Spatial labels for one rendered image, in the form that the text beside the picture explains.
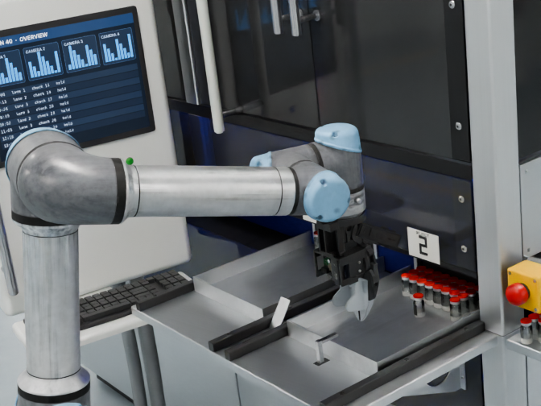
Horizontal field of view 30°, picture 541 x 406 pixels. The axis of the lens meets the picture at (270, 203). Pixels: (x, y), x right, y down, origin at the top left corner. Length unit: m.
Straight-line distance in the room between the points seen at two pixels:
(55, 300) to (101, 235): 0.94
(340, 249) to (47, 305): 0.50
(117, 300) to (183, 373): 0.72
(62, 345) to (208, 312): 0.60
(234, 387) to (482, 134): 1.30
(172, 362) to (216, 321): 1.03
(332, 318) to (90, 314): 0.61
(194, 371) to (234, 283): 0.79
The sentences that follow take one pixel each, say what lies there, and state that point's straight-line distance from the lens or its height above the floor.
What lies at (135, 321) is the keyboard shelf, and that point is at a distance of 2.38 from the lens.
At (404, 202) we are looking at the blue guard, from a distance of 2.03.
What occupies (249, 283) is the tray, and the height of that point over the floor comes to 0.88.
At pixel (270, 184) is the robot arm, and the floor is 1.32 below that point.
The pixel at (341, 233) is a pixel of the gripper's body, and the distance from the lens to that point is 1.74.
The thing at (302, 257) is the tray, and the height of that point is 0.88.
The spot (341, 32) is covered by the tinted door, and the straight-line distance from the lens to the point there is 2.06.
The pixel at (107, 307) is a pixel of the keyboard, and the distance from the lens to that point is 2.41.
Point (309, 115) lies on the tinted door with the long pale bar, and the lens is 2.20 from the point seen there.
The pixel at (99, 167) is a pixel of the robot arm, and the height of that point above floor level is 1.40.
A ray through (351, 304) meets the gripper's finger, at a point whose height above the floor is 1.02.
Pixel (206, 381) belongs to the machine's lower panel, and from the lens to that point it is 2.99.
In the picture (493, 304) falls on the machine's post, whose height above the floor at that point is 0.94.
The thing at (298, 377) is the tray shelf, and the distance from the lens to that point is 1.87.
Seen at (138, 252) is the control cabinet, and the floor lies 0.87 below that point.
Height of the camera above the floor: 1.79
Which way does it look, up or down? 19 degrees down
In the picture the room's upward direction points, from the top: 7 degrees counter-clockwise
